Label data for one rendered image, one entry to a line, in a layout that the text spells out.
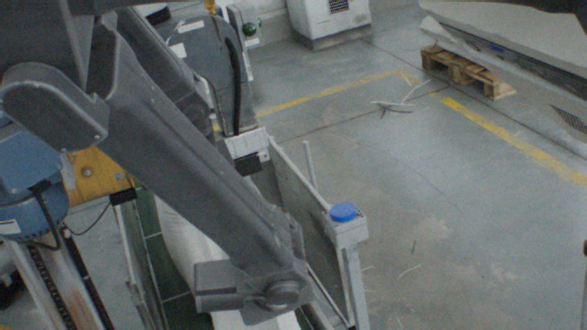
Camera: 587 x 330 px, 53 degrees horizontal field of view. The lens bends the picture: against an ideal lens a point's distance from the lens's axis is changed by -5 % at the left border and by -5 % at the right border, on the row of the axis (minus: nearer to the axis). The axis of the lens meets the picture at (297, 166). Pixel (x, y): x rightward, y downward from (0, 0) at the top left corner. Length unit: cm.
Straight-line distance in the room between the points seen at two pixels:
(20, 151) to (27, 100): 66
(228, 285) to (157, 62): 42
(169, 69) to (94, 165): 39
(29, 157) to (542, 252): 206
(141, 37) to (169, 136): 53
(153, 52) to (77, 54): 62
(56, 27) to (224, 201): 24
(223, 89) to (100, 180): 32
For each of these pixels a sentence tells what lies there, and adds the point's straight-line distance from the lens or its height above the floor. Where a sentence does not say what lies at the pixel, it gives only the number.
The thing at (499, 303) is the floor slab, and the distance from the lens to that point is 237.
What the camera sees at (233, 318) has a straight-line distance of 121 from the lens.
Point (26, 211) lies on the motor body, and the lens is 113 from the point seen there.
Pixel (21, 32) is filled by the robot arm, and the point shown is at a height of 156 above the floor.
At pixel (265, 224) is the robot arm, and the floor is 130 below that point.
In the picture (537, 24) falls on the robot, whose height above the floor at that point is 140.
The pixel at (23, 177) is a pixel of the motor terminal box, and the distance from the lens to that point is 104.
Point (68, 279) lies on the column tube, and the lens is 151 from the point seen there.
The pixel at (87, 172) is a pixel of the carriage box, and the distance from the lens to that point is 131.
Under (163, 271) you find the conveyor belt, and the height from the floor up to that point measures 38.
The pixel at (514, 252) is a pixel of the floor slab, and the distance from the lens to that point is 260.
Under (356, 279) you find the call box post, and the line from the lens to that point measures 150.
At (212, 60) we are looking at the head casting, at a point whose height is 124.
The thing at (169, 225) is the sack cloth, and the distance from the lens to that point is 174.
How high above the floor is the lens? 162
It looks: 28 degrees down
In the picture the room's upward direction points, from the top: 12 degrees counter-clockwise
